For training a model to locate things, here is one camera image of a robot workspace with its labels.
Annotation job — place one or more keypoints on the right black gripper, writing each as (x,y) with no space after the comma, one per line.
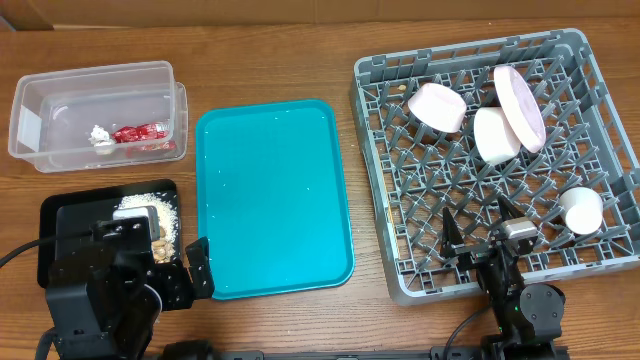
(452,245)

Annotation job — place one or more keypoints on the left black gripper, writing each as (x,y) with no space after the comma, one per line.
(181,294)

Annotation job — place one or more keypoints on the white bowl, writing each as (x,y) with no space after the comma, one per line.
(495,140)

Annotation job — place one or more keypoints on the white paper cup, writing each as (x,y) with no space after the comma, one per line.
(582,210)

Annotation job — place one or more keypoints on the pink plate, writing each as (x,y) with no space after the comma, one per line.
(520,107)

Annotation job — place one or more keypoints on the pink bowl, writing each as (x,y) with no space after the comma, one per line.
(438,107)

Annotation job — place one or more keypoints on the red snack wrapper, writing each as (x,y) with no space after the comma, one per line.
(145,132)

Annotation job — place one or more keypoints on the white tissue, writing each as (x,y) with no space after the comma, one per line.
(102,141)

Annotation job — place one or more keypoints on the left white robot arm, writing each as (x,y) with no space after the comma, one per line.
(105,296)

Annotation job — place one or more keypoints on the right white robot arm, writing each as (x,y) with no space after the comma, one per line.
(528,316)

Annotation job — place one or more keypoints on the grey dishwasher rack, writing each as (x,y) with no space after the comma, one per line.
(416,171)

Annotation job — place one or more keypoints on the black waste bin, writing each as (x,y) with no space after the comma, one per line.
(76,212)

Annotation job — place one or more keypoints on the clear plastic waste bin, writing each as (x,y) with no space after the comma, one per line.
(54,113)

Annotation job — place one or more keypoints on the peanut shells pile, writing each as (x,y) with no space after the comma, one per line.
(162,250)

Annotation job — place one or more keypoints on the rice pile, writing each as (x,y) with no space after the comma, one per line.
(166,206)

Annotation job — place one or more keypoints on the teal plastic tray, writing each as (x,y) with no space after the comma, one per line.
(272,199)

